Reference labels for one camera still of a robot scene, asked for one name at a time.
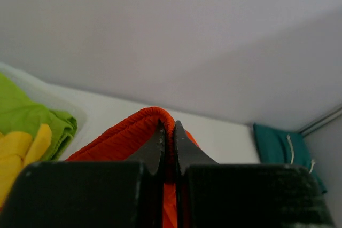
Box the lime green shorts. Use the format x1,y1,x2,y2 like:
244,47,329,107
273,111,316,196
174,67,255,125
1,74,77,161

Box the teal green shorts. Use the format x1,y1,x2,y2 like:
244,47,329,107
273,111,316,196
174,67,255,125
253,123,327,194

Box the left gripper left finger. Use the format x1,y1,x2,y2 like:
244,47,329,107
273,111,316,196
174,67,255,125
1,123,166,227

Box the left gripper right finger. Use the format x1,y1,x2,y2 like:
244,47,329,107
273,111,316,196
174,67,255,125
174,121,335,227

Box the yellow shorts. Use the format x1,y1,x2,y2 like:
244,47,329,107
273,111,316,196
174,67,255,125
1,124,52,205

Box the orange shorts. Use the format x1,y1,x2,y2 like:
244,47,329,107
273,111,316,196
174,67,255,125
65,107,200,228

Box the right aluminium frame post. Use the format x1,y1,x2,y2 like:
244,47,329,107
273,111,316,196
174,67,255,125
298,106,341,137

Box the cream drawstring cord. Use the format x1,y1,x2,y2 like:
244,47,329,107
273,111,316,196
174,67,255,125
286,135,316,172

